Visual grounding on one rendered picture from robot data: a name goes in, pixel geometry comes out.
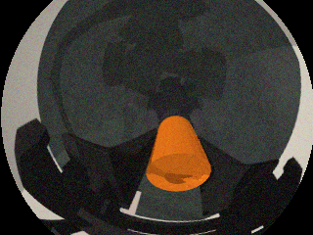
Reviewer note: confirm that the dark stepped round pedestal with shaft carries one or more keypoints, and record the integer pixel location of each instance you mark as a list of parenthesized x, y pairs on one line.
[(175, 105)]

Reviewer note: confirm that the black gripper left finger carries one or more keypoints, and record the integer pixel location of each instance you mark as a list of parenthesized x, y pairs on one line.
[(123, 165)]

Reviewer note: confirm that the orange knob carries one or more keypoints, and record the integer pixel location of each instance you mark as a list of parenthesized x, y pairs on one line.
[(178, 161)]

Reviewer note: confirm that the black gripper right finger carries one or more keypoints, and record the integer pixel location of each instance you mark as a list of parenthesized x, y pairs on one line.
[(228, 177)]

